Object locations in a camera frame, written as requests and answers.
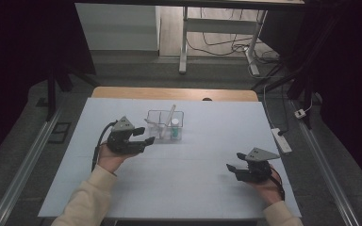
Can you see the clear plastic pen holder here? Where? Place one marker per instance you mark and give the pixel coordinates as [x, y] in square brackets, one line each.
[157, 130]

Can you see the person's left hand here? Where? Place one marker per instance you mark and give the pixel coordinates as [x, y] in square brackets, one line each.
[110, 160]

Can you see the white metal frame desk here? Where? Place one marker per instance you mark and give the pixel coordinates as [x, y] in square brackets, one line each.
[220, 25]

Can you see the small white plug adapter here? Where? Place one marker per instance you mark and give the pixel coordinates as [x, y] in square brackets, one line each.
[300, 113]

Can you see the white pen with beige tip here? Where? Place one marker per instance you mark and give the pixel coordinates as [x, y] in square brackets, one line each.
[169, 119]

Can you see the person's right hand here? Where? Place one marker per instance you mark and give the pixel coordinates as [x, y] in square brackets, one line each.
[270, 191]

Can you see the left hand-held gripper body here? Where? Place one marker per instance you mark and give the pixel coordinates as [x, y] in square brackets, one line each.
[121, 136]

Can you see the dark floor plate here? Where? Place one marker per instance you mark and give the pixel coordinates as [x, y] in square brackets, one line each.
[59, 132]

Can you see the green and white glue stick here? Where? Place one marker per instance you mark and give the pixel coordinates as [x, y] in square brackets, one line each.
[175, 127]

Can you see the white cabinet panel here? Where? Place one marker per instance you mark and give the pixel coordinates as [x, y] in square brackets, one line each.
[119, 28]

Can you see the white power strip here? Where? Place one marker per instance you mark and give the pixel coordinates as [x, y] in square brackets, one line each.
[282, 140]

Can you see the grey metal rail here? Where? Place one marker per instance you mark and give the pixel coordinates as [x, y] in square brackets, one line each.
[25, 166]
[326, 175]

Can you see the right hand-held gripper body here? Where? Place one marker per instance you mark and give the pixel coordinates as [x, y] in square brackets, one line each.
[259, 168]

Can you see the white sheet table cover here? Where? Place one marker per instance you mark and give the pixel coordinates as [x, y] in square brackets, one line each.
[194, 175]

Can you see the black tripod stand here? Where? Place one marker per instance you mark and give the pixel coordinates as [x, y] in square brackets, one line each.
[52, 91]

